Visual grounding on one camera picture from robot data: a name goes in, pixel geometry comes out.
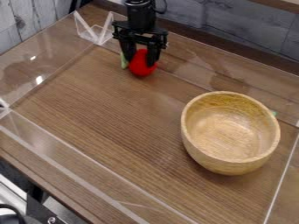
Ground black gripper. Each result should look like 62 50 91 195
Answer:
112 21 168 67

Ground red felt fruit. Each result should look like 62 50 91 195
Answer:
120 49 158 77

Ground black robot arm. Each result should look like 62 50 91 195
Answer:
112 0 168 67

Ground clear acrylic tray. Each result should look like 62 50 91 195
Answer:
0 14 299 224

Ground light wooden bowl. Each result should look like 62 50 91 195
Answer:
182 91 282 176

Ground black metal clamp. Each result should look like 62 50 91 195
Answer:
0 185 68 224

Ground black cable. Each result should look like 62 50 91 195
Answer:
154 0 168 16

